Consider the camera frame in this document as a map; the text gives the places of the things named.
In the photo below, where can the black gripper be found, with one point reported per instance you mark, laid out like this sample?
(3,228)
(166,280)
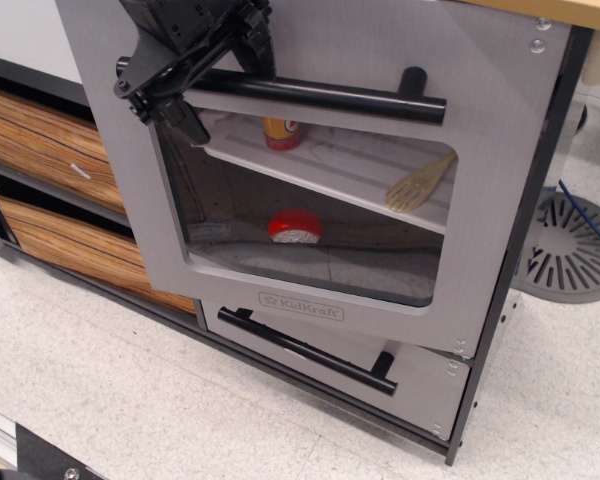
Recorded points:
(178,42)

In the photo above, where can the black oven door handle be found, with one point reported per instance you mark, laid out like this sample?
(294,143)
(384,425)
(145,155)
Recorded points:
(348,99)

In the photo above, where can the grey toy oven door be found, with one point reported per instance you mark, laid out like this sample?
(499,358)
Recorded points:
(324,221)

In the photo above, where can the white oven shelf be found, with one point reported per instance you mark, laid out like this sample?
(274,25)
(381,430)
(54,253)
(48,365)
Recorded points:
(353,166)

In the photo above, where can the grey lower oven drawer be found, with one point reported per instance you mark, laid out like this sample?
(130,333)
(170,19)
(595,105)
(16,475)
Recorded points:
(411,383)

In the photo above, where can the red yellow toy bottle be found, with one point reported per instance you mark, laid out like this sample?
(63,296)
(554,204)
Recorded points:
(281,135)

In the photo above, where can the red white toy cheese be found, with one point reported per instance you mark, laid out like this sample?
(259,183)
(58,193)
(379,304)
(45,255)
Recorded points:
(295,225)

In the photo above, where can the upper wood grain bin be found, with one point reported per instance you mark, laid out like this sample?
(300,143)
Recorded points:
(56,148)

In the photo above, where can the wood grain bin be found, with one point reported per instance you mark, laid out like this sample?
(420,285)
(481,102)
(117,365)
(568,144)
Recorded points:
(56,148)
(80,241)

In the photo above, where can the lower wood grain bin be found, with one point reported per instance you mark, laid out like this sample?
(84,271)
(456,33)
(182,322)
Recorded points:
(80,241)

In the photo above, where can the wooden slotted spatula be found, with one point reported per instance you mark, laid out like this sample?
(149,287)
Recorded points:
(413,190)

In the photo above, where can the grey round slotted base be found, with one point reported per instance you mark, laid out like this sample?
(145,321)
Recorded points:
(563,265)

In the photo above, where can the wooden countertop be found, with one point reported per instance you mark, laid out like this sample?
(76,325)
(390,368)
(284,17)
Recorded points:
(585,13)

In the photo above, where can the black bracket with screw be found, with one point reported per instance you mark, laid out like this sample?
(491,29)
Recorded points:
(43,460)

